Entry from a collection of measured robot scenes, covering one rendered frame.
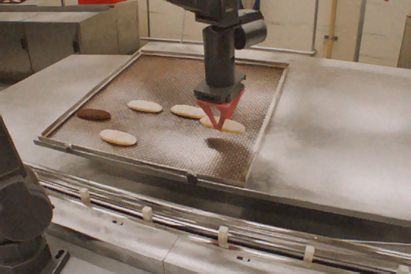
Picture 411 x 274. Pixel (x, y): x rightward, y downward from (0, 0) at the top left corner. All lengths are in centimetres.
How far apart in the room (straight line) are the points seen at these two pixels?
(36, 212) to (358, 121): 67
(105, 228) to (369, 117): 62
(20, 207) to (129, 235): 18
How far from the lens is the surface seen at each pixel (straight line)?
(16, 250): 57
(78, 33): 333
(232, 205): 69
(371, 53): 391
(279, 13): 418
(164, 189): 73
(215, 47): 60
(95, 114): 87
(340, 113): 84
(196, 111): 80
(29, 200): 50
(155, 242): 56
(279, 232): 58
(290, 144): 72
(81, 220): 63
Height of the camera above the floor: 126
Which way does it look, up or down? 25 degrees down
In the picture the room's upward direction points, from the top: straight up
